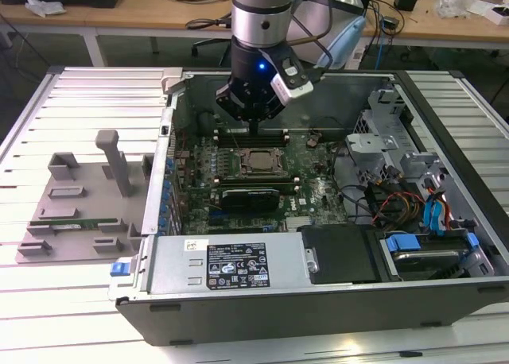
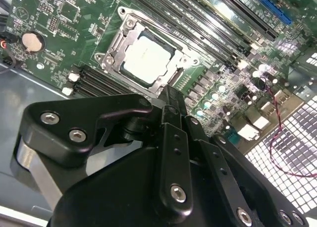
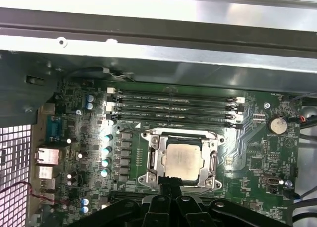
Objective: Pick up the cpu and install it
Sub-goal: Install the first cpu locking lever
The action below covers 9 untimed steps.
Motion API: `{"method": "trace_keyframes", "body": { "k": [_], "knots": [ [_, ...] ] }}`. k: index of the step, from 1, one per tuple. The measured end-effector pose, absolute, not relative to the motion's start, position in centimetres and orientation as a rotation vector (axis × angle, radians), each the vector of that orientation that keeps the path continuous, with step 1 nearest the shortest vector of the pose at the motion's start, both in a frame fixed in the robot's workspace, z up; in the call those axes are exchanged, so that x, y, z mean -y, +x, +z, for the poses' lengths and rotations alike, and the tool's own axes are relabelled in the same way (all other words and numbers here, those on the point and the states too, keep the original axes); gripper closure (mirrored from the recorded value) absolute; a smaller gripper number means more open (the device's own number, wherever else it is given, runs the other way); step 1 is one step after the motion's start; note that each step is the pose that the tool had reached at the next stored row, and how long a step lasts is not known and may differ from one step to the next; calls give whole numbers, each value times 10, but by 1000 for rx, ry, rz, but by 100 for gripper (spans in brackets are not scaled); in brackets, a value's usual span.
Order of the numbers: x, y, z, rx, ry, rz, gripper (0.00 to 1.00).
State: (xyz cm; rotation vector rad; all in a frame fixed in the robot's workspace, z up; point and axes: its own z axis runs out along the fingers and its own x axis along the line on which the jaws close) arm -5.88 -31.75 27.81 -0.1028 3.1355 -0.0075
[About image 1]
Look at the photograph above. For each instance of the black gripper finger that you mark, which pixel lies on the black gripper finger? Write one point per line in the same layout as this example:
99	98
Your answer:
274	109
230	101

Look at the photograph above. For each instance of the silver CPU green substrate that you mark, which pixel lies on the silver CPU green substrate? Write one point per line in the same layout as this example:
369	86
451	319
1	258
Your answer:
261	161

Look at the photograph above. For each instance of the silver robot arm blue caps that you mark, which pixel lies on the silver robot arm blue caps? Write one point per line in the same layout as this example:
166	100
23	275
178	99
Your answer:
258	22

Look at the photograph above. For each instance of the CPU socket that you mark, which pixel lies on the CPU socket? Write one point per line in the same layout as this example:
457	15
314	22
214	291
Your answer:
241	172

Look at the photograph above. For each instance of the black RAM slot white clips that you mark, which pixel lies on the black RAM slot white clips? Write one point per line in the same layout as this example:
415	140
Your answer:
254	140
272	132
254	181

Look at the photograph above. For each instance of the black office chair base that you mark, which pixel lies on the black office chair base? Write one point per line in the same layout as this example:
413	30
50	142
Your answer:
210	44

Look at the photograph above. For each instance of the coin cell battery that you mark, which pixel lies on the coin cell battery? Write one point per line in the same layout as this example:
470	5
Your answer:
313	140

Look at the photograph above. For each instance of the green motherboard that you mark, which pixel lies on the green motherboard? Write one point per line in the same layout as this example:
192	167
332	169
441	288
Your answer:
318	181

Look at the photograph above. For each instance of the black graphics card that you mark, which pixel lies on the black graphics card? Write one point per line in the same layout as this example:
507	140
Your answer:
250	201

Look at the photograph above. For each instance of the silver drive cage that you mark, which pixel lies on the silver drive cage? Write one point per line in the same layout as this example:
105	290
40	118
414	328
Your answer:
370	145

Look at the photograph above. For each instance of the silver chipset heatsink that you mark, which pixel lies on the silver chipset heatsink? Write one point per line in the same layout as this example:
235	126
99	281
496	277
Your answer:
300	223

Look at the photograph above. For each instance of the wooden desk white legs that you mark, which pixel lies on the wooden desk white legs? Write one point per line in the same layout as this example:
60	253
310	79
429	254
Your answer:
119	14

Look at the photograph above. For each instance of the black plastic shroud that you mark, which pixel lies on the black plastic shroud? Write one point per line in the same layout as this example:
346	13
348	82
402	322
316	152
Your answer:
342	256

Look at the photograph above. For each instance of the silver power supply with label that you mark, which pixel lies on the silver power supply with label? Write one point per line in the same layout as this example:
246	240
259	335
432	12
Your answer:
171	260

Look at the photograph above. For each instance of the grey parts rack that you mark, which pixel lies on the grey parts rack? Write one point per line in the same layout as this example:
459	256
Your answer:
91	205

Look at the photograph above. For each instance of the green RAM stick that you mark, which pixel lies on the green RAM stick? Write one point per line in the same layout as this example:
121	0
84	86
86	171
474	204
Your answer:
91	222

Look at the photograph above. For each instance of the blue case latch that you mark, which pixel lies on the blue case latch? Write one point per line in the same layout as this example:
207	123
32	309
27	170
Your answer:
119	269

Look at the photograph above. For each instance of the clear plastic bag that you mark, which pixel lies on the clear plastic bag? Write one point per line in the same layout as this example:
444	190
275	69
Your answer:
453	4

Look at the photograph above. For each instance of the crumpled white paper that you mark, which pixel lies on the crumpled white paper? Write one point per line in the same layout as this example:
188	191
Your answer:
43	4

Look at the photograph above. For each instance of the black open PC case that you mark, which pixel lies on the black open PC case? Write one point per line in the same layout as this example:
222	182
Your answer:
278	320

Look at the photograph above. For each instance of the hard disk in blue carrier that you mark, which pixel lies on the hard disk in blue carrier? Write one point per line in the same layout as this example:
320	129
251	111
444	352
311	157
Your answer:
429	260

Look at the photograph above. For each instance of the white open box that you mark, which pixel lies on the white open box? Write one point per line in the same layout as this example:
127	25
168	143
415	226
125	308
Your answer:
491	12

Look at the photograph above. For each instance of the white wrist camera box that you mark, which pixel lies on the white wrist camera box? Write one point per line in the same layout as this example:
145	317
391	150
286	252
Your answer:
292	84

